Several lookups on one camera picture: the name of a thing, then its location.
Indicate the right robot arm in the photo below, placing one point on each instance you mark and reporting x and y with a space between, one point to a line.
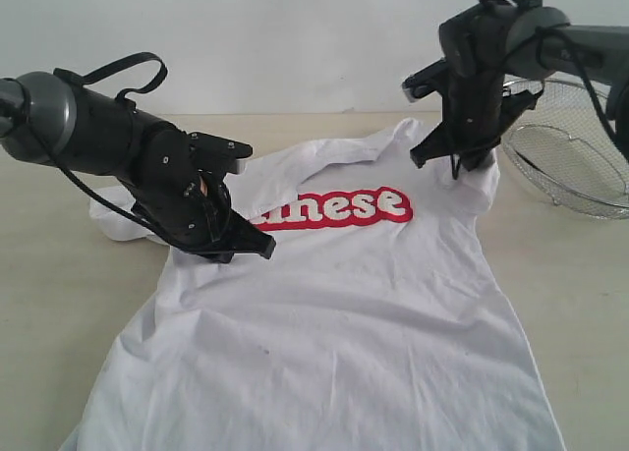
527 40

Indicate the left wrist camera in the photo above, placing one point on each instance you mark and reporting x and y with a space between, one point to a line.
218 155

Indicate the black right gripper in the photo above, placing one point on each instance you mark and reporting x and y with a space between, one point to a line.
469 127

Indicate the wire mesh basket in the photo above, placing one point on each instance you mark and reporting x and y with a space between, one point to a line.
561 148

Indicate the white t-shirt red print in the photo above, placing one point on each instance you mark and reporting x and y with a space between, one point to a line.
377 324

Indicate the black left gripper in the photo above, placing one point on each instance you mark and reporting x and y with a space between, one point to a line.
178 183

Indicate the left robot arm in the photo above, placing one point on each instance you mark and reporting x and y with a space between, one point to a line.
91 138

